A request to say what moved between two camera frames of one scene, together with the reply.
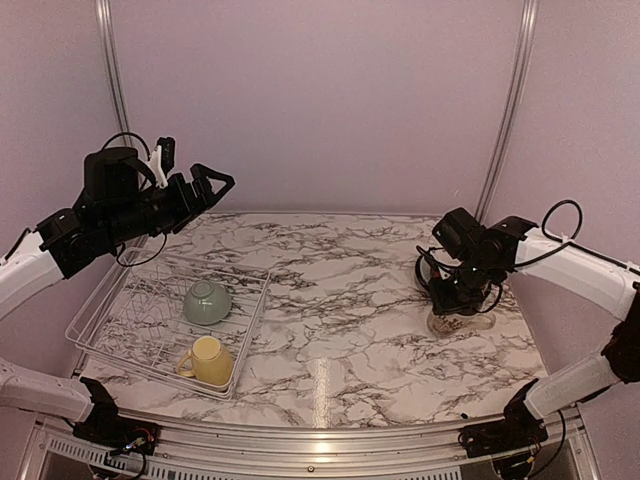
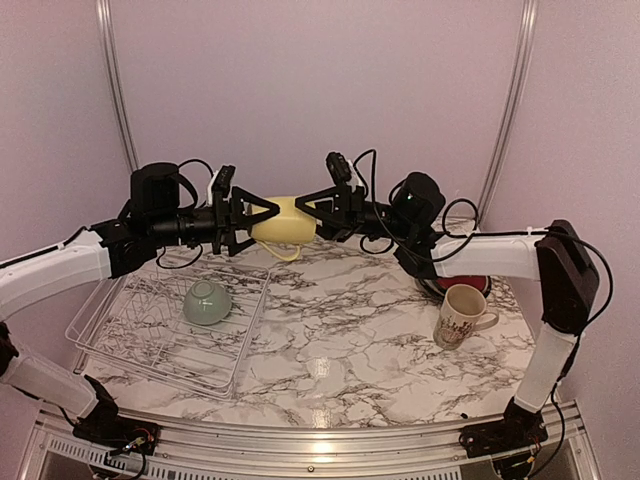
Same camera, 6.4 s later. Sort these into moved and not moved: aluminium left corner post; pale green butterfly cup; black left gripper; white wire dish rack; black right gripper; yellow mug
Moved: black left gripper; black right gripper; yellow mug
Not moved: pale green butterfly cup; white wire dish rack; aluminium left corner post
